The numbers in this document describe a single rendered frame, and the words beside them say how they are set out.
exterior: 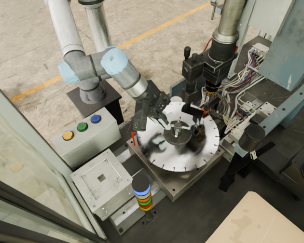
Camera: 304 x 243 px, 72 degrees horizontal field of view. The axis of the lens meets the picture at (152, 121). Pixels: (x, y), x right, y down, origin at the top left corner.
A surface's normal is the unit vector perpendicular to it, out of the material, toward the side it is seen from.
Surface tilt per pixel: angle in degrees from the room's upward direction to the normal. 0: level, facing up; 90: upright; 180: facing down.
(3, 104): 90
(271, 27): 90
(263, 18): 90
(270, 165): 0
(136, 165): 0
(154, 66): 0
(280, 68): 90
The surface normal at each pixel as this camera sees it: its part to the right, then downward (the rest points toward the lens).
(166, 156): -0.04, -0.58
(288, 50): -0.78, 0.53
